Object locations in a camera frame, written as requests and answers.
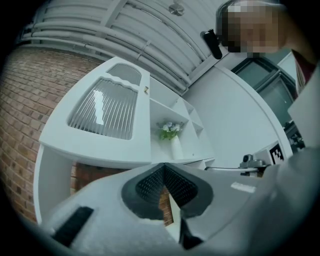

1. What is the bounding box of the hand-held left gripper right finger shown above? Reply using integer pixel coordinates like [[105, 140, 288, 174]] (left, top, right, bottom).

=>
[[163, 162, 277, 251]]

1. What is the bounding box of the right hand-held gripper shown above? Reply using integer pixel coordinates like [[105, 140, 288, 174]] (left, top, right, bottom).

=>
[[238, 141, 287, 177]]

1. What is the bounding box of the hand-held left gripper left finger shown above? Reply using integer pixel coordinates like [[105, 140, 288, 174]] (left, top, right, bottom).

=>
[[44, 162, 177, 254]]

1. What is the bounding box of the white ribbed-glass cabinet door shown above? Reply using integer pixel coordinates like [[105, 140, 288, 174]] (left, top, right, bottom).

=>
[[39, 56, 153, 170]]

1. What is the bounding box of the white open-shelf cabinet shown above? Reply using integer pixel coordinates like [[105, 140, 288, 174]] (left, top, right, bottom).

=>
[[33, 74, 217, 225]]

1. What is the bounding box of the dark framed window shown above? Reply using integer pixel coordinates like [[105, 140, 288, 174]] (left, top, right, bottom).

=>
[[230, 56, 301, 126]]

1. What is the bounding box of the white ceramic vase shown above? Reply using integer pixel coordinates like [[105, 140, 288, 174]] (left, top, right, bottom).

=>
[[170, 136, 185, 161]]

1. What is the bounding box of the person's red and white collar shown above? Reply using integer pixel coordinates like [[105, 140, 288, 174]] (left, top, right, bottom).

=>
[[290, 48, 319, 94]]

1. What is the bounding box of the white and green flower bunch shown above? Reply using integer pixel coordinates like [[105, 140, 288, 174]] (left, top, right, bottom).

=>
[[155, 121, 184, 142]]

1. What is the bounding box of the person's head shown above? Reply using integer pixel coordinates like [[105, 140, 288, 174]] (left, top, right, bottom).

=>
[[214, 0, 294, 60]]

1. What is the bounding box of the group of white ceiling pipes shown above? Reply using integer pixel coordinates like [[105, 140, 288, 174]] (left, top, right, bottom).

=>
[[19, 0, 219, 94]]

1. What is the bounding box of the round silver ceiling fixture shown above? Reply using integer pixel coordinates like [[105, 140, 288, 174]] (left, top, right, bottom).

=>
[[167, 0, 186, 17]]

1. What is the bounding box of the silver metal bar handle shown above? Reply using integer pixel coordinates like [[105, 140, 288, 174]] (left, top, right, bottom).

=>
[[204, 165, 258, 173]]

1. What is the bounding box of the black head-worn camera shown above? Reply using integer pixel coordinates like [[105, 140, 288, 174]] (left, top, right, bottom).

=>
[[199, 28, 224, 61]]

